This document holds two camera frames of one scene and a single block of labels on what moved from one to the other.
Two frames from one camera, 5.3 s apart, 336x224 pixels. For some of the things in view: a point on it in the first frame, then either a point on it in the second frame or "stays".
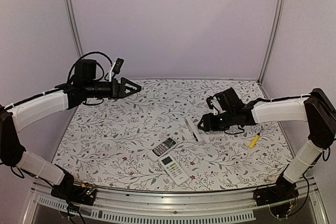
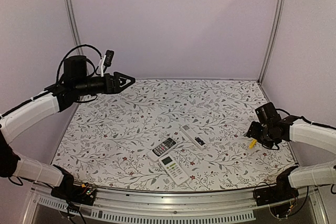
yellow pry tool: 254,141 stays
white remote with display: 175,168 stays
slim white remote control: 193,130 -> 200,142
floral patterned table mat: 149,139 stays
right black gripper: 209,124 -> 253,130
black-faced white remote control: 154,155 stays
